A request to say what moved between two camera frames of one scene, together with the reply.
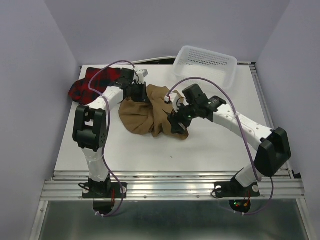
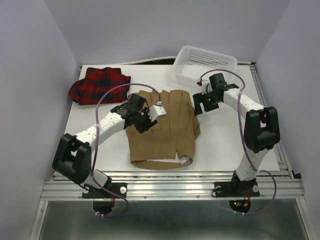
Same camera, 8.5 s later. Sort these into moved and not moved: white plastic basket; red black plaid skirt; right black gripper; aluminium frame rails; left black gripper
Moved: left black gripper; right black gripper
Not moved: red black plaid skirt; aluminium frame rails; white plastic basket
